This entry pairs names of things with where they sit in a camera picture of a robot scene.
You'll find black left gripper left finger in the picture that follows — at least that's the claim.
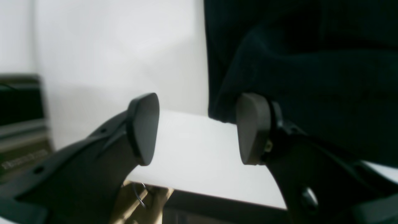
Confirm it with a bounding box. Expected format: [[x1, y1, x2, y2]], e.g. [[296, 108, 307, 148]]
[[0, 93, 160, 224]]

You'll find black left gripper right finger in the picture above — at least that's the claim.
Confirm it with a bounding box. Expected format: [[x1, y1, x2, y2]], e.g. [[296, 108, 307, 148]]
[[236, 93, 397, 224]]

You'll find black printed T-shirt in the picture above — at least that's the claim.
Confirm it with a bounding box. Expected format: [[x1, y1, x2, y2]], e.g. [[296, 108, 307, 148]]
[[204, 0, 398, 168]]

